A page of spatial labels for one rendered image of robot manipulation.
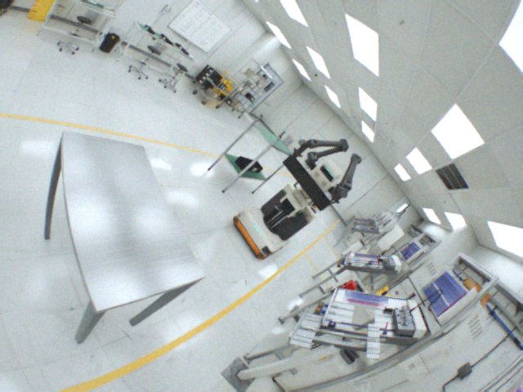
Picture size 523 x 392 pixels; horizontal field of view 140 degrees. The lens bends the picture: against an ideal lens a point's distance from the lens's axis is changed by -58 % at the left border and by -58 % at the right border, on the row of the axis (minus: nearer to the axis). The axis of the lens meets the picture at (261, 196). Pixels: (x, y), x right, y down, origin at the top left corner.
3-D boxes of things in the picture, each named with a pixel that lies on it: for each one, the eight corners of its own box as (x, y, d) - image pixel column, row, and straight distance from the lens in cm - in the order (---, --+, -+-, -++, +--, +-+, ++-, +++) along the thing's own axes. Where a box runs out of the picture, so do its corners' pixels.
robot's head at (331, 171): (325, 165, 257) (332, 158, 246) (337, 180, 253) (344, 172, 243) (317, 170, 247) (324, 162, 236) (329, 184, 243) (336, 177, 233)
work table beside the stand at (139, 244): (98, 231, 173) (143, 145, 118) (136, 325, 153) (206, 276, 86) (43, 233, 162) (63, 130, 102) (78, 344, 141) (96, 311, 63)
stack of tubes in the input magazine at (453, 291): (436, 316, 166) (467, 291, 168) (422, 288, 209) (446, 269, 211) (441, 327, 174) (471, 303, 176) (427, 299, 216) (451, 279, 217)
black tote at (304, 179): (323, 210, 218) (332, 202, 217) (319, 211, 201) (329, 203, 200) (287, 164, 229) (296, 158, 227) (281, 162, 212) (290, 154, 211)
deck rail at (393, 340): (318, 331, 159) (320, 324, 156) (319, 330, 161) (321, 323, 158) (414, 345, 171) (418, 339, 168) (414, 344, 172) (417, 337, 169)
